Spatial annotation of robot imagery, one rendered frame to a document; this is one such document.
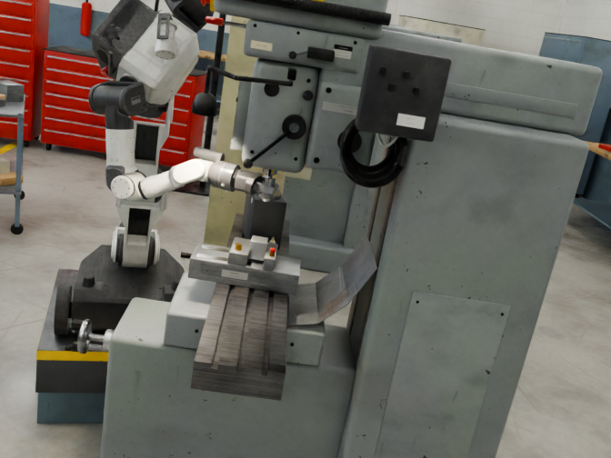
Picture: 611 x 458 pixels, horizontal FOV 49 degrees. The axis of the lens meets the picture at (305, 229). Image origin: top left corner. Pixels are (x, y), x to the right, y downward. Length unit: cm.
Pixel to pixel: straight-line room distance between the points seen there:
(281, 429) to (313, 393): 17
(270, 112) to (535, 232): 84
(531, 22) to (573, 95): 958
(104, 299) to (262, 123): 111
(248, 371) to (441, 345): 66
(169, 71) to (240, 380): 108
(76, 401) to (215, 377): 134
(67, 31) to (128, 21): 926
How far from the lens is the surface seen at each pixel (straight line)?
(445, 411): 222
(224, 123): 383
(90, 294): 275
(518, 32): 1160
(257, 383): 172
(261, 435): 232
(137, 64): 229
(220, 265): 212
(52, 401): 300
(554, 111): 208
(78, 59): 698
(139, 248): 287
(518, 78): 204
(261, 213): 243
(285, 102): 195
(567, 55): 938
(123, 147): 225
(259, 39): 192
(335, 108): 194
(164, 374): 223
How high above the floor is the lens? 178
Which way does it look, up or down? 18 degrees down
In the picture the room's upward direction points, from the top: 10 degrees clockwise
